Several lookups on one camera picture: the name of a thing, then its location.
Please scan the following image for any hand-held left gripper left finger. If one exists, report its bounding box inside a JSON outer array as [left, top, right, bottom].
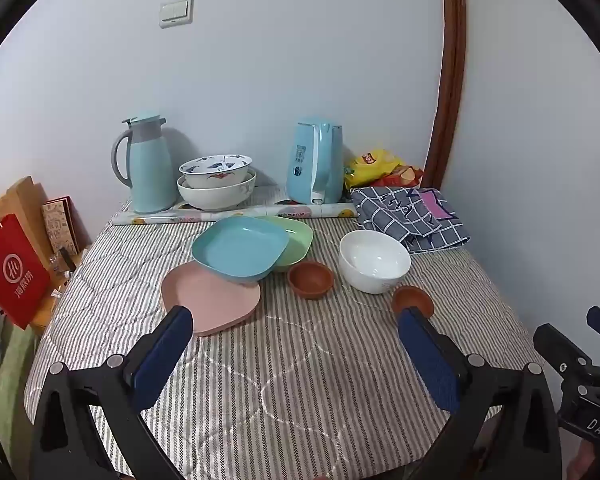
[[27, 305, 194, 480]]

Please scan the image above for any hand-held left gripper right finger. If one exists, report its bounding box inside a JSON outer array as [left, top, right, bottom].
[[397, 306, 564, 480]]

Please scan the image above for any small brown bowl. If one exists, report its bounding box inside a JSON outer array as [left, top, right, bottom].
[[391, 285, 435, 318], [287, 261, 335, 301]]

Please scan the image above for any pink square plate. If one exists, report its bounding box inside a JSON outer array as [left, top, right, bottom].
[[160, 261, 262, 338]]

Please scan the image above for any blue square plate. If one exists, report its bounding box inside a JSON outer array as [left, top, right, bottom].
[[191, 216, 290, 283]]

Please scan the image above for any green square plate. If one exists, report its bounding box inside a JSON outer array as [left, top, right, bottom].
[[257, 216, 314, 274]]

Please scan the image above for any person's right hand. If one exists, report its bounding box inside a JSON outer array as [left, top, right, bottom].
[[569, 437, 600, 480]]

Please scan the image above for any striped quilt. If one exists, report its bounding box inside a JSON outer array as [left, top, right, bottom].
[[24, 220, 546, 480]]

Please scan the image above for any rolled fruit print mat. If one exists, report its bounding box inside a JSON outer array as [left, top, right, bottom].
[[111, 185, 361, 227]]

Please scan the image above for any grey checked cloth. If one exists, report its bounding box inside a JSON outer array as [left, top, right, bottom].
[[351, 186, 472, 254]]

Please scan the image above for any green cloth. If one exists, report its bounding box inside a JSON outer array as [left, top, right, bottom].
[[0, 325, 38, 441]]

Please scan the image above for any large white patterned bowl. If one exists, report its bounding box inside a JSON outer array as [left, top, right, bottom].
[[177, 170, 257, 212]]

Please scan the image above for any red paper bag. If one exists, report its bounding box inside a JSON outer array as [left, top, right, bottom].
[[0, 203, 53, 331]]

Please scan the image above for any red snack bag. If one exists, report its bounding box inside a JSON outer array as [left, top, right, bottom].
[[372, 165, 425, 190]]

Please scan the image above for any light blue thermos jug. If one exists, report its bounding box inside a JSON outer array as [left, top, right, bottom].
[[111, 111, 178, 214]]

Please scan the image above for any fish patterned bowl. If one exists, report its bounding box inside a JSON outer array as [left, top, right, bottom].
[[179, 154, 253, 189]]

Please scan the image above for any yellow snack bag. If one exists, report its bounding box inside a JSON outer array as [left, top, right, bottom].
[[343, 148, 406, 190]]

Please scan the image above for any brown paper bag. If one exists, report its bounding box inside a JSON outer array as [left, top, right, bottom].
[[0, 176, 51, 271]]

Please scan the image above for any light blue electric kettle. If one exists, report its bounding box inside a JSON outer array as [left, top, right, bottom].
[[286, 118, 345, 206]]

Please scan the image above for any brown wooden door frame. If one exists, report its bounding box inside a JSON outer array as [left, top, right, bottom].
[[424, 0, 468, 191]]

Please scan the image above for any white light switch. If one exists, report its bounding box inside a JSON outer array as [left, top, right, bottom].
[[160, 0, 194, 29]]

